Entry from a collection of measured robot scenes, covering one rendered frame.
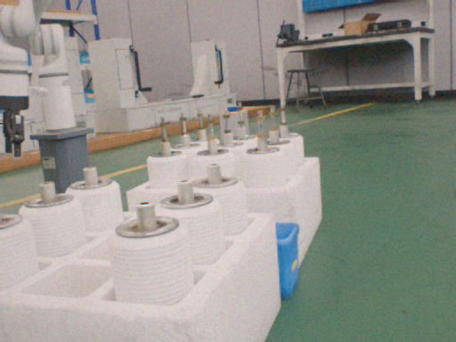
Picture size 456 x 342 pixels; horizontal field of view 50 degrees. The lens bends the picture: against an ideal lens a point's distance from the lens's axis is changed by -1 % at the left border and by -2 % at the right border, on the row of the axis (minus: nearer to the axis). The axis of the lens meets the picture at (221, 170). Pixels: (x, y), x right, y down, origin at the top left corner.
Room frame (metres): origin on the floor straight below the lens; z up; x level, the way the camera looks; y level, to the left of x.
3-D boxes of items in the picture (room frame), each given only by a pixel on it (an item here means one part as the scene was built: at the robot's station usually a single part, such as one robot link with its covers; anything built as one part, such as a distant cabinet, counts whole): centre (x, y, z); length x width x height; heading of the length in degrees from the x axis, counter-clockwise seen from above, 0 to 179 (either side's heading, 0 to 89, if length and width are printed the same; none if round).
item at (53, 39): (1.55, 0.50, 0.54); 0.09 x 0.09 x 0.17; 21
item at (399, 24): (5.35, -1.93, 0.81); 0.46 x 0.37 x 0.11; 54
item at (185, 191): (0.67, 0.05, 0.26); 0.02 x 0.02 x 0.03
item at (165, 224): (0.56, 0.09, 0.25); 0.08 x 0.08 x 0.01
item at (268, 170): (1.08, -0.09, 0.16); 0.10 x 0.10 x 0.18
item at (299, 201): (1.23, -0.02, 0.09); 0.39 x 0.39 x 0.18; 70
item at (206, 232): (0.67, 0.05, 0.16); 0.10 x 0.10 x 0.18
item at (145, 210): (0.56, 0.09, 0.26); 0.02 x 0.02 x 0.03
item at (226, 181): (0.78, 0.01, 0.25); 0.08 x 0.08 x 0.01
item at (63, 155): (1.55, 0.50, 0.15); 0.15 x 0.15 x 0.30; 54
